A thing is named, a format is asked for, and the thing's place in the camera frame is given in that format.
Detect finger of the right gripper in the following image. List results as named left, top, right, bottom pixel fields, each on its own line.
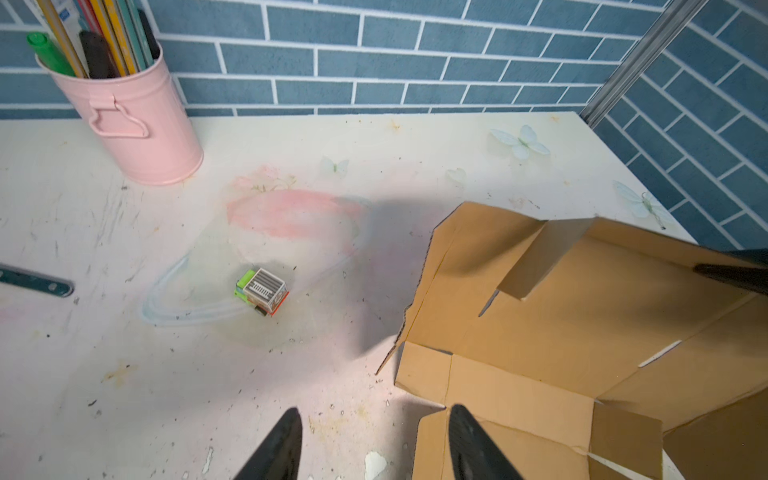
left=693, top=248, right=767, bottom=295

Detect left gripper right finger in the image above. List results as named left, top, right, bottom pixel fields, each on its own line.
left=448, top=404, right=523, bottom=480

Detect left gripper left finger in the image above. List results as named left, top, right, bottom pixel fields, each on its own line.
left=234, top=407, right=302, bottom=480

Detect brown cardboard box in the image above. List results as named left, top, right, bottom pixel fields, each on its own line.
left=393, top=202, right=767, bottom=479

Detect small green white toy block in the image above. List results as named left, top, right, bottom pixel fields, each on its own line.
left=234, top=267, right=289, bottom=316

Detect pink pen holder bucket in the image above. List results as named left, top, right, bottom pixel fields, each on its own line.
left=38, top=55, right=204, bottom=186

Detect pens in bucket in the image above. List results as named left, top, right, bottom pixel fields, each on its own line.
left=26, top=0, right=161, bottom=80

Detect metal fork teal handle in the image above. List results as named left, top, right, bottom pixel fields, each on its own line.
left=1, top=265, right=74, bottom=298

